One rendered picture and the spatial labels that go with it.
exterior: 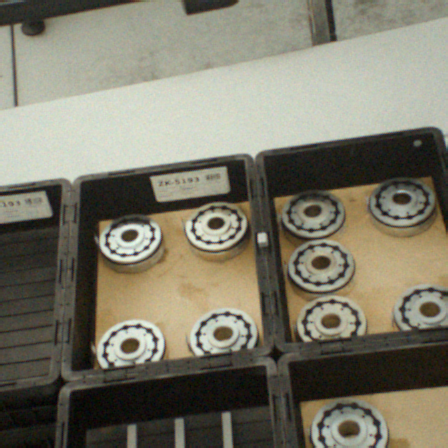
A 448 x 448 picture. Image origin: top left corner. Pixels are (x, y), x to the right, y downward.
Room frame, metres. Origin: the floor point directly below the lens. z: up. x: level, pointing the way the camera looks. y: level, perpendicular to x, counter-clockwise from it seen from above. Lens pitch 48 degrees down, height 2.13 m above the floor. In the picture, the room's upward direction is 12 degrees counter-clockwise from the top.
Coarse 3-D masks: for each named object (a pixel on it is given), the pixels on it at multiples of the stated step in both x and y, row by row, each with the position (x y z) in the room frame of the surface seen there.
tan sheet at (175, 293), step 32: (160, 224) 1.20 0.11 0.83; (192, 256) 1.11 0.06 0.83; (128, 288) 1.08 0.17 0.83; (160, 288) 1.06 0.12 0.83; (192, 288) 1.05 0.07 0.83; (224, 288) 1.04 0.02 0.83; (256, 288) 1.02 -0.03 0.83; (96, 320) 1.03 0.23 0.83; (128, 320) 1.01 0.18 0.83; (160, 320) 1.00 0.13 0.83; (192, 320) 0.99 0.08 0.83; (256, 320) 0.96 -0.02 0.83; (96, 352) 0.97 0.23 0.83
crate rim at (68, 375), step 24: (144, 168) 1.24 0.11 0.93; (168, 168) 1.22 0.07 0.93; (72, 192) 1.21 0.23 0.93; (72, 216) 1.16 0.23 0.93; (72, 240) 1.11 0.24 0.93; (72, 264) 1.07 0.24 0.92; (264, 264) 0.99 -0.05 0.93; (72, 288) 1.02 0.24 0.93; (264, 288) 0.94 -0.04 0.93; (72, 312) 0.97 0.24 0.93; (264, 312) 0.91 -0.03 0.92; (72, 336) 0.93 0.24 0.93; (264, 336) 0.86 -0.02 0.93; (72, 360) 0.89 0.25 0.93; (168, 360) 0.85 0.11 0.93; (192, 360) 0.84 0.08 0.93; (216, 360) 0.84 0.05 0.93
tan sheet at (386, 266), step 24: (336, 192) 1.19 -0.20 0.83; (360, 192) 1.18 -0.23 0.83; (360, 216) 1.13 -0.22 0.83; (360, 240) 1.08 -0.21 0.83; (384, 240) 1.07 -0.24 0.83; (408, 240) 1.06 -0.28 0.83; (432, 240) 1.05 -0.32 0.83; (288, 264) 1.06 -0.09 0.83; (360, 264) 1.03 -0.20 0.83; (384, 264) 1.02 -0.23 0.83; (408, 264) 1.01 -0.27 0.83; (432, 264) 1.00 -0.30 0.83; (288, 288) 1.01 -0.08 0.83; (360, 288) 0.98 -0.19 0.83; (384, 288) 0.97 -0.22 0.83; (408, 288) 0.97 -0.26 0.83; (384, 312) 0.93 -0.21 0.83
